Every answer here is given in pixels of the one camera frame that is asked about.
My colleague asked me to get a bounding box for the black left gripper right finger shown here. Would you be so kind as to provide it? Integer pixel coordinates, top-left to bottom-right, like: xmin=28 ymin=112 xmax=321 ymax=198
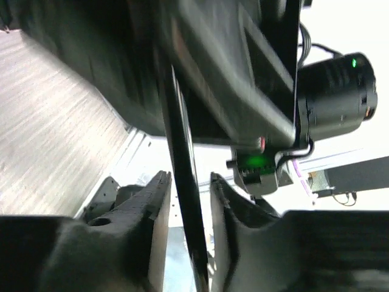
xmin=210 ymin=173 xmax=388 ymax=291

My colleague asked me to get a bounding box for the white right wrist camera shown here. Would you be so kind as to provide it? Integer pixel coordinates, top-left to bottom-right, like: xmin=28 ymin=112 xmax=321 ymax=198
xmin=226 ymin=147 xmax=293 ymax=198

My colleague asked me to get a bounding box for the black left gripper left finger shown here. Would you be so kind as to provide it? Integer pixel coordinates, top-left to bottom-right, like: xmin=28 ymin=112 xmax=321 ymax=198
xmin=1 ymin=171 xmax=172 ymax=291

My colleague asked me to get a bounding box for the pink folding umbrella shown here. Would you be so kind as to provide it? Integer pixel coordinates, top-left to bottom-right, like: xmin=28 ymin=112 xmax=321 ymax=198
xmin=1 ymin=1 xmax=301 ymax=291

